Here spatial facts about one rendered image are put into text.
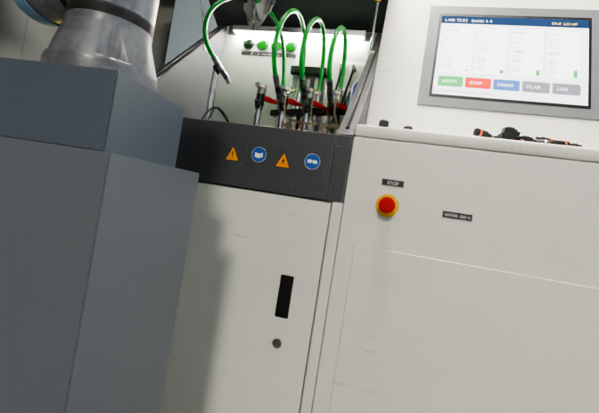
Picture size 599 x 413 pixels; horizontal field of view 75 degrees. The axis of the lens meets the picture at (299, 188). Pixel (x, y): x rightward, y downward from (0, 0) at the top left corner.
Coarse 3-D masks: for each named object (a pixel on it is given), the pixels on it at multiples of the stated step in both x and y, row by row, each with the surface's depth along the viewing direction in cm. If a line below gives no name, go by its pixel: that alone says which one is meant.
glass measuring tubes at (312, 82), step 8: (296, 72) 148; (304, 72) 147; (312, 72) 147; (296, 80) 149; (312, 80) 147; (296, 88) 151; (288, 104) 151; (288, 120) 148; (320, 120) 147; (296, 128) 147
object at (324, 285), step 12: (264, 192) 97; (336, 204) 91; (336, 216) 90; (336, 228) 90; (336, 240) 90; (324, 252) 91; (324, 264) 90; (324, 276) 90; (324, 288) 90; (324, 300) 90; (324, 312) 90; (312, 336) 90; (312, 348) 90; (312, 360) 90; (312, 372) 89; (312, 384) 89; (312, 396) 89; (300, 408) 91
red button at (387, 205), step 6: (378, 198) 88; (384, 198) 85; (390, 198) 84; (396, 198) 87; (378, 204) 88; (384, 204) 84; (390, 204) 84; (396, 204) 87; (378, 210) 88; (384, 210) 84; (390, 210) 84; (396, 210) 87; (384, 216) 88; (390, 216) 87
